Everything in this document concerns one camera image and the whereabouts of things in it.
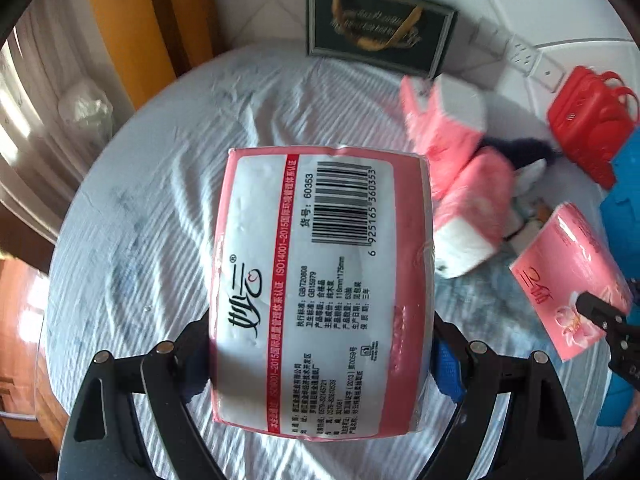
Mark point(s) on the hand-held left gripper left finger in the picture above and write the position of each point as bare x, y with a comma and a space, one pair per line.
150, 410

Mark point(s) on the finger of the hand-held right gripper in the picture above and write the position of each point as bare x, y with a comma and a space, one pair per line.
617, 340

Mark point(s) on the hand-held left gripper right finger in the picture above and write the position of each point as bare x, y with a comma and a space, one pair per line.
448, 372

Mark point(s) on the pink tissue pack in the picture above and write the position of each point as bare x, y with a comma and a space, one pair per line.
475, 210
565, 270
320, 270
440, 120

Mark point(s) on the person's blue clothing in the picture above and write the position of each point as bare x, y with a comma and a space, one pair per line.
625, 200

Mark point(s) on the brown wooden furniture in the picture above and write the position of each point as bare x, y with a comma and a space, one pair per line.
25, 340

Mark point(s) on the white soft packet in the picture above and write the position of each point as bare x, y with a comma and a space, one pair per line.
527, 180

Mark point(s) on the blue feather duster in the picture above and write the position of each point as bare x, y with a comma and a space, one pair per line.
520, 152

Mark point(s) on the red plastic case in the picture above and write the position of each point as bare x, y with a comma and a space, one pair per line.
585, 125

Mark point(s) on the white power strip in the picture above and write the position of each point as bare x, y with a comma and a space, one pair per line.
525, 55

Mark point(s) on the pale window curtain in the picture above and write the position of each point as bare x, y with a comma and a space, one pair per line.
30, 125

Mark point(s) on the white plastic bag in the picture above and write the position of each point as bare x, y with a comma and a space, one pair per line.
82, 107

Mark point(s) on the yellow wooden board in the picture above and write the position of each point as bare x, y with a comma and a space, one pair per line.
125, 25

